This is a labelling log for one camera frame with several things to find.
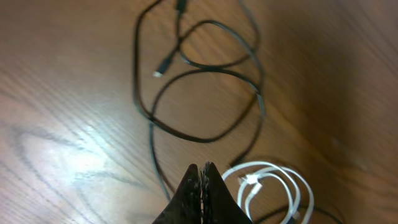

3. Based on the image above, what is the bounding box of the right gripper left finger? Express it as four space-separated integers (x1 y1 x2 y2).
152 164 201 224

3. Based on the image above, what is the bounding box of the white usb cable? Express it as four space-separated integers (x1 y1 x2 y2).
221 161 315 224

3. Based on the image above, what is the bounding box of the black usb cable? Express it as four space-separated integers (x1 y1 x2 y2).
132 0 345 224

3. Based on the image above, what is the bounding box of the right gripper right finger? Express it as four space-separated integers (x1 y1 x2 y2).
201 162 252 224

